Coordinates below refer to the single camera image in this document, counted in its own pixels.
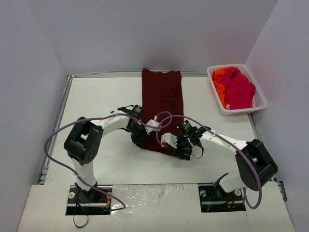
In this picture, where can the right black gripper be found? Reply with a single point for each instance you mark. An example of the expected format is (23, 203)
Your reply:
(180, 150)

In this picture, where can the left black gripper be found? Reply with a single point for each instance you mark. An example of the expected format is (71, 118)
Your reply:
(140, 137)

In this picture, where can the maroon t shirt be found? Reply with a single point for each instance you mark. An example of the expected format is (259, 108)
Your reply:
(162, 92)

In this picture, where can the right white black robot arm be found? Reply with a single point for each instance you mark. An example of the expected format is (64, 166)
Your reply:
(255, 151)

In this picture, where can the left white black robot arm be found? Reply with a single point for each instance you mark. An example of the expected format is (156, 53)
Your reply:
(83, 141)

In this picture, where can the white plastic basket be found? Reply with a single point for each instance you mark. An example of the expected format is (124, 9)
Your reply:
(259, 101)

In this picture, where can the orange t shirt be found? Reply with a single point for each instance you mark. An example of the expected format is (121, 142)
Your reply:
(220, 88)

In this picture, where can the pink t shirt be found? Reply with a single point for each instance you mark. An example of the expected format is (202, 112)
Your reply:
(239, 91)

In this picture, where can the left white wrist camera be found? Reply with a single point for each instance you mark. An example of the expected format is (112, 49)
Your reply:
(151, 126)

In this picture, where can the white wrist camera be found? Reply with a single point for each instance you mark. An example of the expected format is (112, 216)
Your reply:
(169, 139)
(151, 126)

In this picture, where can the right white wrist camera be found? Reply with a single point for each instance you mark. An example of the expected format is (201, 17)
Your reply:
(169, 139)

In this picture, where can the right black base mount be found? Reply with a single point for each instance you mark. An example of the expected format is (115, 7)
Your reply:
(214, 200)

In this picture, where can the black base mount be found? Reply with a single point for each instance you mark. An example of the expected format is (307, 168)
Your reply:
(214, 200)
(81, 203)

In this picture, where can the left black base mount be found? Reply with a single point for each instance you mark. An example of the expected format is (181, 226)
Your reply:
(81, 203)

